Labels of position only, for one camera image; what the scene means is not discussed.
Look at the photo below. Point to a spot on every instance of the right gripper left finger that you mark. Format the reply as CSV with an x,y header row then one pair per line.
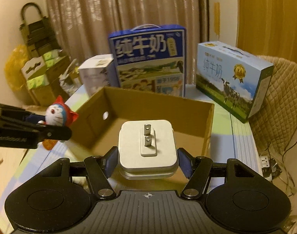
x,y
99,169

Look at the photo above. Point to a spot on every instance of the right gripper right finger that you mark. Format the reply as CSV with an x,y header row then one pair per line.
x,y
197,171

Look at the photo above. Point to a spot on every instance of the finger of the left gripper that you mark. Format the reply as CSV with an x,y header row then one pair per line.
x,y
19,114
43,131

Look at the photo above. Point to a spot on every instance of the Doraemon figurine red hood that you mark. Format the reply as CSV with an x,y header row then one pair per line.
x,y
59,114

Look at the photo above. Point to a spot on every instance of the white power adapter plug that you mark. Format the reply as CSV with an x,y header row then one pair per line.
x,y
147,150

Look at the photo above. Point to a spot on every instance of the open brown cardboard box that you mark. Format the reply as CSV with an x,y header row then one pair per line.
x,y
101,117

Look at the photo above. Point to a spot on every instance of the checkered bed sheet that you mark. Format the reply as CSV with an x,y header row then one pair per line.
x,y
230,138

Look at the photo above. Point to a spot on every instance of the cardboard box with green tissues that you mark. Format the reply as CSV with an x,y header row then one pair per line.
x,y
42,76

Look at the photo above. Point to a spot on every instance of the yellow plastic bag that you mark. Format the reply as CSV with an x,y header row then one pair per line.
x,y
12,69

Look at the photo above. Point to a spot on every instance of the floor power strip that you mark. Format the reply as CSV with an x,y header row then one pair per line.
x,y
270,168

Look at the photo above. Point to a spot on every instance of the white humidifier box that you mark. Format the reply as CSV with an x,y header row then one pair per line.
x,y
97,72

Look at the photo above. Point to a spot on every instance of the light blue milk carton box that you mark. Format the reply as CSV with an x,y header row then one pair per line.
x,y
233,78

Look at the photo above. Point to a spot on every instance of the quilted beige chair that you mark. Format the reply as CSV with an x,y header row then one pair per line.
x,y
276,121

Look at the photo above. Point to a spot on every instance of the dark blue milk carton box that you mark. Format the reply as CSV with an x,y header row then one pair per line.
x,y
151,57

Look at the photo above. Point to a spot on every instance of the beige curtain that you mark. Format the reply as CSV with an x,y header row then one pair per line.
x,y
82,27

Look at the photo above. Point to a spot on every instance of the wooden wardrobe door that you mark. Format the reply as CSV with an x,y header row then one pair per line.
x,y
268,27

